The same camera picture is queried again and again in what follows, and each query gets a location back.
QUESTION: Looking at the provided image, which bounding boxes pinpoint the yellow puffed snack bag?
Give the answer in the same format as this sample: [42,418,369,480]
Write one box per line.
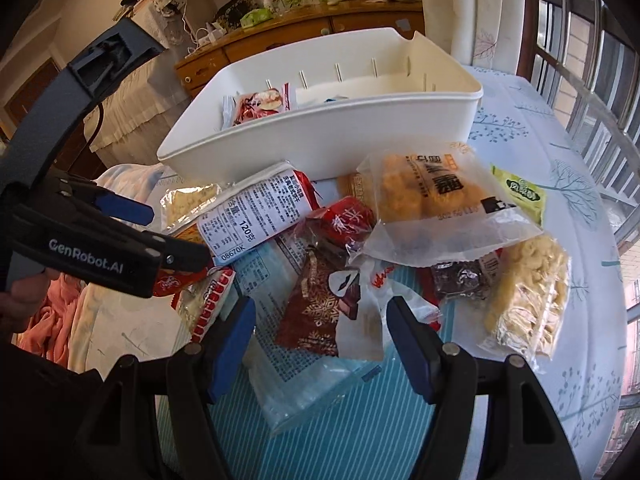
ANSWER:
[480,233,570,365]

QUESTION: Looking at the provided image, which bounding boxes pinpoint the white curtain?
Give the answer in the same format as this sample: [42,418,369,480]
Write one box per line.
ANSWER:
[421,0,525,74]

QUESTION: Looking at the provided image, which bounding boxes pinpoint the white tree-print tablecloth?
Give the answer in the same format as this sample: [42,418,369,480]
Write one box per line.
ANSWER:
[69,64,629,480]

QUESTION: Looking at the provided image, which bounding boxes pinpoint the white plastic storage bin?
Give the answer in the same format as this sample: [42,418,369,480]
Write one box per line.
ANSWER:
[156,28,483,184]

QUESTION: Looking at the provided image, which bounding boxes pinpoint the white red-edged snack bag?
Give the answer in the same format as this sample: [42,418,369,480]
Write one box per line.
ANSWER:
[196,162,319,266]

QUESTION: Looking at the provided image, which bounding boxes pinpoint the light blue clear snack bag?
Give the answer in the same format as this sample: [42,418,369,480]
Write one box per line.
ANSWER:
[232,230,383,434]

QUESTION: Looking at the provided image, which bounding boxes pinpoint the red foil snack packet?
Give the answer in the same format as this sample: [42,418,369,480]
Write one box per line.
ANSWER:
[305,196,376,248]

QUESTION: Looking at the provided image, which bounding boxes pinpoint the dark raisin packet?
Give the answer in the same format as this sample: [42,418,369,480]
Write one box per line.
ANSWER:
[431,252,500,300]

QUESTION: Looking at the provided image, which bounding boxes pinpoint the wooden desk with drawers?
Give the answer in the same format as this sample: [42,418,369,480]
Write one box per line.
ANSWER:
[175,0,425,98]

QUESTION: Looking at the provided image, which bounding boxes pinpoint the left hand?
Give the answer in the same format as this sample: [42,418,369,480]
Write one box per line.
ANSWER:
[0,269,60,341]

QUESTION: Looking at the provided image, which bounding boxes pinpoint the lace-covered furniture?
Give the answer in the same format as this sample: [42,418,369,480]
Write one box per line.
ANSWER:
[84,3,191,167]

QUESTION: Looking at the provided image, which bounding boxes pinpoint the dark red chocolate packet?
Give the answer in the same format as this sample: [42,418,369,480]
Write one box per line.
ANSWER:
[274,247,360,356]

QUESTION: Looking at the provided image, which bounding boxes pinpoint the clear bag orange pastries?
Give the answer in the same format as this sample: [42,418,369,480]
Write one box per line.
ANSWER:
[357,141,542,268]

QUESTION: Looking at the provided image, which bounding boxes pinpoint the red white snack packet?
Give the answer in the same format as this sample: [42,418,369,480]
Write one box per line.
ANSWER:
[222,82,291,129]

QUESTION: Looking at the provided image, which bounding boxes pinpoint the green pineapple cake packet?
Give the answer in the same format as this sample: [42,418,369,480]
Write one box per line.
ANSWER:
[491,165,547,226]

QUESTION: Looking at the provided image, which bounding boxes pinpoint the floral blanket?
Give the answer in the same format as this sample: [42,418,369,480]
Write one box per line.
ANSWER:
[12,164,166,372]

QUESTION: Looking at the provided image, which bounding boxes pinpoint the green tissue pack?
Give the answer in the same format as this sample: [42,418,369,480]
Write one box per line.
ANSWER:
[240,8,273,29]

